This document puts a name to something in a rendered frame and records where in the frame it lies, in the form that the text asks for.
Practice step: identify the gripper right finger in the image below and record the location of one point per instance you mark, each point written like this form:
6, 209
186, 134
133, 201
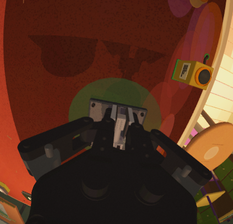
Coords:
173, 149

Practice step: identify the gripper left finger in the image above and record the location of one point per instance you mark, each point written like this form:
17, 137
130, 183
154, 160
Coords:
56, 134

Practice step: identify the round orange stool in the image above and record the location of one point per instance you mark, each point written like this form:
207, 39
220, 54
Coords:
211, 146

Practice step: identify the shelf unit with green boxes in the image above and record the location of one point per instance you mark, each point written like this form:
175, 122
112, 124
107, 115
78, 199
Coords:
222, 196

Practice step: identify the yellow round tin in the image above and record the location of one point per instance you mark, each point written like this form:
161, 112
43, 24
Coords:
4, 188

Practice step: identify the yellow box with orange lens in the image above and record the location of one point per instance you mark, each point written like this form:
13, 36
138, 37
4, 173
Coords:
190, 73

